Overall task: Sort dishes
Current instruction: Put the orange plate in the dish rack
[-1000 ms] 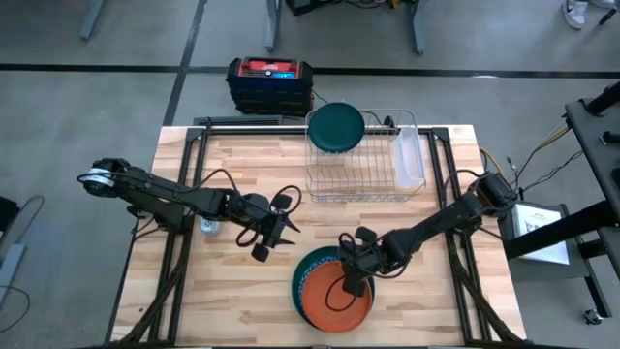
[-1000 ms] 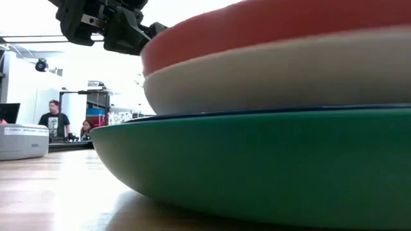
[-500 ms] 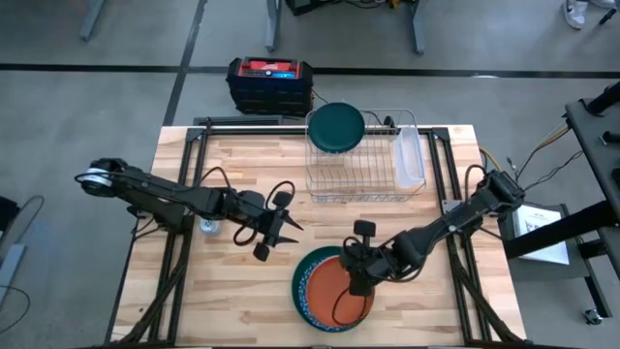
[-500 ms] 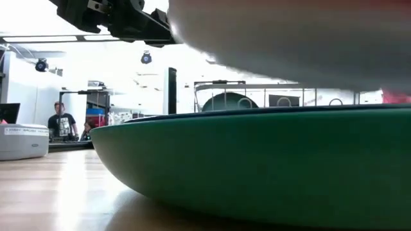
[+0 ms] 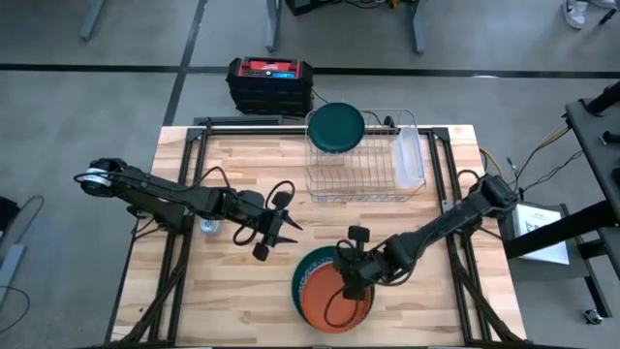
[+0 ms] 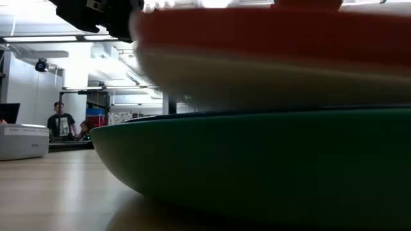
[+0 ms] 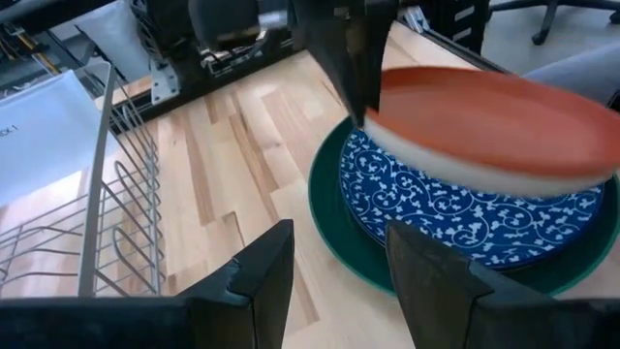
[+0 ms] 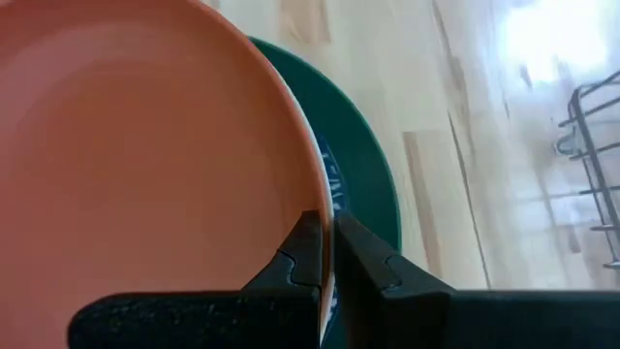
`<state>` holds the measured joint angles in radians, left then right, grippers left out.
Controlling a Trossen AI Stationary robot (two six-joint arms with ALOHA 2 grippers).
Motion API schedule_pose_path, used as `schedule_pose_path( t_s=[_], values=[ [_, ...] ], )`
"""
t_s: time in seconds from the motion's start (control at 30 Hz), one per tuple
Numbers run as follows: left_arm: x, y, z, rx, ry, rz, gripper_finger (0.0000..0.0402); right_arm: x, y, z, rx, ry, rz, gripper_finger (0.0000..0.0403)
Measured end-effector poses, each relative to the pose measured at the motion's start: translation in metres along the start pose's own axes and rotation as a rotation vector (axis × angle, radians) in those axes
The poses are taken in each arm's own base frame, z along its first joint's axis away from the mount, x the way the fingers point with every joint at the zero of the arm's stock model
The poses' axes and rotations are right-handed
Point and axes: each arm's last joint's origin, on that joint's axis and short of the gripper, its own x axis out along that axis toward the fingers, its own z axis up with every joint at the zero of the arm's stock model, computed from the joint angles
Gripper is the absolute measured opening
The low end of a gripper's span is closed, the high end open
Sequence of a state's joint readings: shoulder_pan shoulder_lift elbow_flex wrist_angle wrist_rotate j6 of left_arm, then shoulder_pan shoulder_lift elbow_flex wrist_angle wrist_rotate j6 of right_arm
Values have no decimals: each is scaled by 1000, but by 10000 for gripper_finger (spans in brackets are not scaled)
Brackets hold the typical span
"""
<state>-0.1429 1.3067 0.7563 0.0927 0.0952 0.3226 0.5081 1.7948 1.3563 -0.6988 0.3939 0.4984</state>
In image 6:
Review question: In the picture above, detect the black table frame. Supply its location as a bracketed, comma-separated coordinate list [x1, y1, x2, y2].
[48, 142, 94, 152]

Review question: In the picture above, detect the black ceiling camera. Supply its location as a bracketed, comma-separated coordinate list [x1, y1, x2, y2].
[34, 58, 49, 73]

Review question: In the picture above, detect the orange plate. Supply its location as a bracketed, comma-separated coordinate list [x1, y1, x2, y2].
[130, 0, 411, 68]

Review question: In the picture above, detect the black metal shelf frame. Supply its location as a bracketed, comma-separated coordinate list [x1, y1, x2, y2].
[58, 89, 112, 139]

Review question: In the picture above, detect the cream plate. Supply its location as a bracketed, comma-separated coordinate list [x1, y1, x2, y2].
[136, 44, 411, 113]

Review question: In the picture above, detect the large green plate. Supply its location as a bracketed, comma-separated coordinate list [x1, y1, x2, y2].
[89, 107, 411, 231]

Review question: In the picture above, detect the white printed cloth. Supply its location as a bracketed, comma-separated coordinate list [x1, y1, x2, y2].
[108, 111, 133, 126]

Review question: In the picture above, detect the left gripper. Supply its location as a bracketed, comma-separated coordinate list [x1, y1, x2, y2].
[48, 0, 144, 42]

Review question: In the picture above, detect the person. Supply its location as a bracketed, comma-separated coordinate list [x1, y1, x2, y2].
[47, 101, 78, 142]
[78, 120, 93, 142]

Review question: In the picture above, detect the white dish brush holder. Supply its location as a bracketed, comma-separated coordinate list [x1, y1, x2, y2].
[0, 124, 50, 161]

